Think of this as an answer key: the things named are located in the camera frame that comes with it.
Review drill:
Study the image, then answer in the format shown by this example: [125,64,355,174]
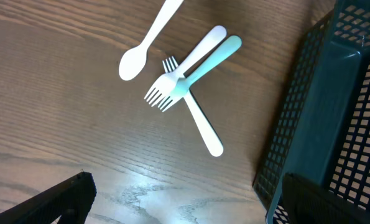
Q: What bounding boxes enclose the white plastic fork lower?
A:
[162,55,224,158]

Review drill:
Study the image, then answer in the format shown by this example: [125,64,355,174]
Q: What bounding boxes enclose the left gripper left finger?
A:
[0,172,97,224]

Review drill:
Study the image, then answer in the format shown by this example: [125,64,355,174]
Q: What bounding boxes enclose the white plastic fork upper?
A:
[144,26,227,106]

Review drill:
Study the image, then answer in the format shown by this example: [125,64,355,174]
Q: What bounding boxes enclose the mint green plastic fork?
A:
[158,35,242,112]

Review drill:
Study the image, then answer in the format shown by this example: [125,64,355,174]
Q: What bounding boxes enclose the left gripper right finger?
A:
[282,173,370,224]

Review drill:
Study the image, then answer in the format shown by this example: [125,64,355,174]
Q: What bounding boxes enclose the dark green plastic basket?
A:
[253,0,370,223]

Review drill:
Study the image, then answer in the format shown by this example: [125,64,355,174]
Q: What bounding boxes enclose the white plastic spoon left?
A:
[118,0,183,81]

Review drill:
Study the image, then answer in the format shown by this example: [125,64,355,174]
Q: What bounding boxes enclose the white plastic fork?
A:
[144,26,227,106]
[162,55,224,158]

